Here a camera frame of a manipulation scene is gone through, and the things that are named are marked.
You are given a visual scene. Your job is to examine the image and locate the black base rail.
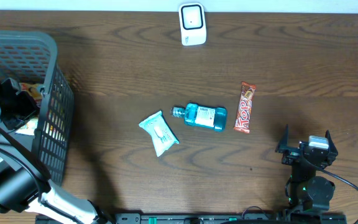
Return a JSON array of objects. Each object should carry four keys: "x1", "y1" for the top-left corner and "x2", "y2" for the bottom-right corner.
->
[{"x1": 35, "y1": 212, "x2": 347, "y2": 224}]

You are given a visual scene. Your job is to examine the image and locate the grey plastic basket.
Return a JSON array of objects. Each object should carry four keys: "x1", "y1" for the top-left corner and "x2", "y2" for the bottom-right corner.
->
[{"x1": 0, "y1": 30, "x2": 74, "y2": 185}]

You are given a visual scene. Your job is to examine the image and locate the red Top chocolate bar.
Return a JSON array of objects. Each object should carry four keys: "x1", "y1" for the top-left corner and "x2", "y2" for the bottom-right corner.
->
[{"x1": 234, "y1": 82, "x2": 256, "y2": 134}]

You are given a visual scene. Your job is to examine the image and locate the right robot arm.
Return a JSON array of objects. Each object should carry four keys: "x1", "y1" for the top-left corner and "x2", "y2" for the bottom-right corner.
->
[{"x1": 275, "y1": 126, "x2": 338, "y2": 216}]

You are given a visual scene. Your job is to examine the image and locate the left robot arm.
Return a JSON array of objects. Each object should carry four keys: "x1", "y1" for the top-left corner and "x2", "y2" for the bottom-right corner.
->
[{"x1": 0, "y1": 80, "x2": 115, "y2": 223}]

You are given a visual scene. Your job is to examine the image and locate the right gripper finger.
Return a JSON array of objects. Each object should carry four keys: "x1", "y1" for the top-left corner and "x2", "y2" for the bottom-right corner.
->
[
  {"x1": 275, "y1": 124, "x2": 290, "y2": 153},
  {"x1": 326, "y1": 130, "x2": 338, "y2": 165}
]

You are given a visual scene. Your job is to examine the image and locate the white barcode scanner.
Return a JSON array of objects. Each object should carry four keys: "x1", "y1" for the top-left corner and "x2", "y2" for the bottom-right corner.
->
[{"x1": 178, "y1": 2, "x2": 207, "y2": 46}]

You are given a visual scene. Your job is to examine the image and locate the yellow snack bag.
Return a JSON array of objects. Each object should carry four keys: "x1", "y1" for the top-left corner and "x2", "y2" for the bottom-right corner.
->
[{"x1": 16, "y1": 82, "x2": 45, "y2": 137}]

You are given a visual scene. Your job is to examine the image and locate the blue mouthwash bottle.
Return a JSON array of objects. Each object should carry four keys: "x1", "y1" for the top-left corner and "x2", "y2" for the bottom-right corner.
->
[{"x1": 171, "y1": 103, "x2": 227, "y2": 132}]

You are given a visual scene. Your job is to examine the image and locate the teal wet wipes pack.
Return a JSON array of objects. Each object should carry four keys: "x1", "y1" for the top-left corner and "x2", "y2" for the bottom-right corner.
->
[{"x1": 139, "y1": 111, "x2": 180, "y2": 157}]

